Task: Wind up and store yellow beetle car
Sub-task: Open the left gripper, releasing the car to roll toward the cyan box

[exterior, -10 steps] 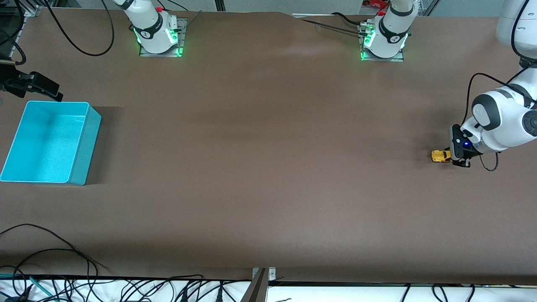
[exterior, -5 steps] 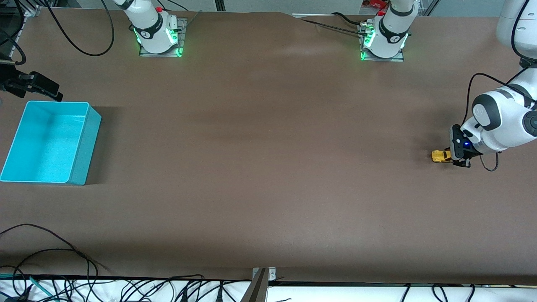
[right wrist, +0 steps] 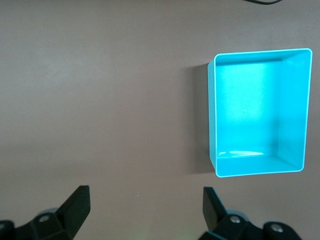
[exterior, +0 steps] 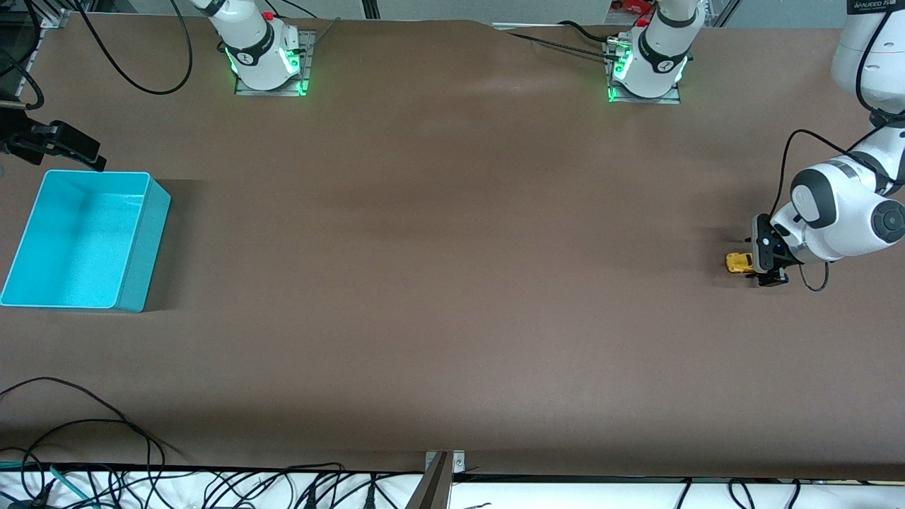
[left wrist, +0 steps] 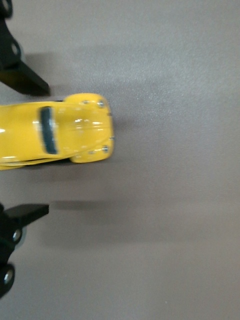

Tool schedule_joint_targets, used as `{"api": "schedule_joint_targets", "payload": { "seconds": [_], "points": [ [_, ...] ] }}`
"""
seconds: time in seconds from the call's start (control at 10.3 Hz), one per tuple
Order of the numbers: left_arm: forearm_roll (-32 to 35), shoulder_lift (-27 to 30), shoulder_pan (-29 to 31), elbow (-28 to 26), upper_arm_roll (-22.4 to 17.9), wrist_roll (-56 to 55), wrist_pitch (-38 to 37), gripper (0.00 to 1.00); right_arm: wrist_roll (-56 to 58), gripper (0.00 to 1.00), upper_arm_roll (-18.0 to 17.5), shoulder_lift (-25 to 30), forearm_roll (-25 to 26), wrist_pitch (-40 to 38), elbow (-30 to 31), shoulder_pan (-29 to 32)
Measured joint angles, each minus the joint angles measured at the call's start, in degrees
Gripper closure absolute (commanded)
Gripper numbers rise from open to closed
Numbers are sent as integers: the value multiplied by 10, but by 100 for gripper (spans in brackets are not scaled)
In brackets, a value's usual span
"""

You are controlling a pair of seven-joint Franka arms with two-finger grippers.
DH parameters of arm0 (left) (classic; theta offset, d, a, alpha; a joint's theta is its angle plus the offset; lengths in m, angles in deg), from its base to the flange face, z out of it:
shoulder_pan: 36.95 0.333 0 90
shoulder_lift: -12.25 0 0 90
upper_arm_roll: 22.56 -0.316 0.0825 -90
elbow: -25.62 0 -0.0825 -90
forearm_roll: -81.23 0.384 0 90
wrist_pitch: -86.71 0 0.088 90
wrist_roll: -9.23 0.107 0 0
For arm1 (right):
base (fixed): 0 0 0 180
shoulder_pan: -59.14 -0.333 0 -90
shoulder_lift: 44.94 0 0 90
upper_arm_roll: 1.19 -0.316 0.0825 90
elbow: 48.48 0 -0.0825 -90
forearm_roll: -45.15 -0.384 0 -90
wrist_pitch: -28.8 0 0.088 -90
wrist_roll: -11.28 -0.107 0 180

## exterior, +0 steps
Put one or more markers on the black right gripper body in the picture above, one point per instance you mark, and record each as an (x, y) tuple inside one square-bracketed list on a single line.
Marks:
[(18, 136)]

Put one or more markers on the yellow beetle toy car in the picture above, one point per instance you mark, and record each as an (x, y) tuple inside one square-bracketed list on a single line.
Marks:
[(739, 263)]

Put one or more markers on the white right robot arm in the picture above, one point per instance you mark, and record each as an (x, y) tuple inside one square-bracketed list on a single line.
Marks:
[(247, 39)]

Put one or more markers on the teal plastic bin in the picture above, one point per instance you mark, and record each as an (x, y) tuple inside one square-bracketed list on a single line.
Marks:
[(71, 240)]

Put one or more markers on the red object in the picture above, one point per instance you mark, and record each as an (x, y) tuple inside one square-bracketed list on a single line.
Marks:
[(636, 7)]

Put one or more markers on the brown table mat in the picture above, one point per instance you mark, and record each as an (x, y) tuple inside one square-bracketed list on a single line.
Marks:
[(452, 318)]

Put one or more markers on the black power plug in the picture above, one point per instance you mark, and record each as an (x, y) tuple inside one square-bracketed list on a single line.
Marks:
[(371, 496), (309, 498)]

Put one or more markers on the aluminium frame profile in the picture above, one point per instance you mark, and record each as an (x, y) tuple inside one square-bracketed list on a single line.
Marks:
[(53, 20), (725, 10)]

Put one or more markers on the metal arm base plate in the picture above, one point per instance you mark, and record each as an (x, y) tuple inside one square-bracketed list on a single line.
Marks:
[(672, 100), (272, 92)]

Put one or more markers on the silver metal bracket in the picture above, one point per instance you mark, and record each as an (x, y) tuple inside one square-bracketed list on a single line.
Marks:
[(458, 461)]

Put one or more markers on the dark grey camera pole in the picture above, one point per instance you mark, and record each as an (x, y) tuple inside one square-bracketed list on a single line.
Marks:
[(433, 488)]

